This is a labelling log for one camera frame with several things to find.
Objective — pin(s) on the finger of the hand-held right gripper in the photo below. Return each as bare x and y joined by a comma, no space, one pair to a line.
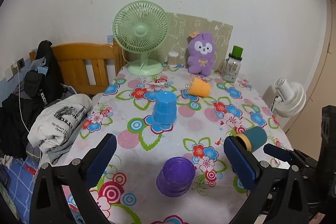
278,151

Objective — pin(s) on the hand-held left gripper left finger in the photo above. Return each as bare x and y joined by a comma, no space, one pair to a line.
105,154

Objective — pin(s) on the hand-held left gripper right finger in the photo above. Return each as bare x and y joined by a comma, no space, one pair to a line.
239,159

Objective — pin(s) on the teal cup with yellow rim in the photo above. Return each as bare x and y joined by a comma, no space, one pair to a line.
256,137

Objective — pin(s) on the purple cup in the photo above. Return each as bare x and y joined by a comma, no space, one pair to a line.
174,174

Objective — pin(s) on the blue cup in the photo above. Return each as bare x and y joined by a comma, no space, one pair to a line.
164,108

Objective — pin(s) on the orange cup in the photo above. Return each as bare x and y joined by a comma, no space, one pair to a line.
200,87

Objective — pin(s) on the grey cloth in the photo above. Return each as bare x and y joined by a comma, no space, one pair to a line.
59,154

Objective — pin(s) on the white small fan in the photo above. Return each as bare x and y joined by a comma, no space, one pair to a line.
291,100

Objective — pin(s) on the white printed t-shirt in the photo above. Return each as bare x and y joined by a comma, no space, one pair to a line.
60,119

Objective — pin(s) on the floral tablecloth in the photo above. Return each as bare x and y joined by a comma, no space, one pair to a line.
183,140

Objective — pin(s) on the glass jar with green lid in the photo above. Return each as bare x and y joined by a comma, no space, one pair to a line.
231,69

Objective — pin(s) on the blue checked bedsheet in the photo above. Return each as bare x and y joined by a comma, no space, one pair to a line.
18,187

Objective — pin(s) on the black jacket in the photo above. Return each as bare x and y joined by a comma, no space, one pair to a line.
15,124

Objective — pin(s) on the black bag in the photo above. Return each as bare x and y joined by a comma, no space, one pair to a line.
43,82

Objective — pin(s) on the wooden bed headboard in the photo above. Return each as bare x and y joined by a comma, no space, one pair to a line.
78,53

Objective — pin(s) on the purple plush toy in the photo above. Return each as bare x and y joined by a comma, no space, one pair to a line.
200,56

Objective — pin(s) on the cotton swab container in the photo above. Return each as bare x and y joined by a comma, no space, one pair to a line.
173,60

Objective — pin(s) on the green desk fan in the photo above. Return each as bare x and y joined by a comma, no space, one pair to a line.
140,29

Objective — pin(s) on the cardboard panel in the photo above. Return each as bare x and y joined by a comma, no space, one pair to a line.
178,29

